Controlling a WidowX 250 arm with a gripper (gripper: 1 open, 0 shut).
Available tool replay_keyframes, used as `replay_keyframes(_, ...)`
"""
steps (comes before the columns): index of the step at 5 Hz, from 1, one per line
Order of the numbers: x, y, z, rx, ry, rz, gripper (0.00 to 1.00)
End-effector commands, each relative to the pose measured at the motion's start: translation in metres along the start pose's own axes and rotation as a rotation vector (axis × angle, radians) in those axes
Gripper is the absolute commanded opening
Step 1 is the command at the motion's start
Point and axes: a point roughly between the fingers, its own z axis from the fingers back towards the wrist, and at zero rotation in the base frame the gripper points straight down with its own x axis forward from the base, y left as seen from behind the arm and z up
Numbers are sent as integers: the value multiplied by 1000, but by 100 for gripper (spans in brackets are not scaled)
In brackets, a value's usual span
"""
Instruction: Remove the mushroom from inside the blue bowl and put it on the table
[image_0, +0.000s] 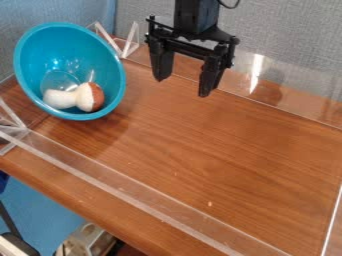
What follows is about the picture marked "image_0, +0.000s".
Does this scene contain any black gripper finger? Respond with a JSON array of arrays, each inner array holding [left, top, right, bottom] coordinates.
[[199, 43, 227, 97], [148, 36, 175, 81]]

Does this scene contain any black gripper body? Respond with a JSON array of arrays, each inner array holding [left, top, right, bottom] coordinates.
[[145, 15, 240, 69]]

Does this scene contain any clear acrylic corner bracket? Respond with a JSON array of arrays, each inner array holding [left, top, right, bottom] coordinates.
[[86, 21, 140, 59]]

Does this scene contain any clear acrylic back barrier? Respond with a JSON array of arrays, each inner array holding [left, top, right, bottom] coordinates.
[[86, 20, 342, 131]]

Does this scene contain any clear acrylic barrier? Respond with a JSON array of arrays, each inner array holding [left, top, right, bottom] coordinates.
[[0, 98, 289, 256], [86, 20, 342, 131]]

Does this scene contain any white brown toy mushroom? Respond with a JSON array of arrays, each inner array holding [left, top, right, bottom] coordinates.
[[42, 82, 104, 112]]

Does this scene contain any white device under table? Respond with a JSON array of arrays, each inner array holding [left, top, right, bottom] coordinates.
[[53, 222, 117, 256]]

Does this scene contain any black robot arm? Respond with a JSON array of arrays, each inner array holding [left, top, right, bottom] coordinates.
[[145, 0, 240, 97]]

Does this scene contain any blue plastic bowl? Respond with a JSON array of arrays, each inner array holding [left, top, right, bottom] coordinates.
[[13, 22, 126, 121]]

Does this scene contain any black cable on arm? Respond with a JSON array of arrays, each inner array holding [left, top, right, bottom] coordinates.
[[216, 0, 241, 10]]

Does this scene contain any clear acrylic front barrier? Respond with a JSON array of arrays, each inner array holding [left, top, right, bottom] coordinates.
[[0, 98, 289, 256]]

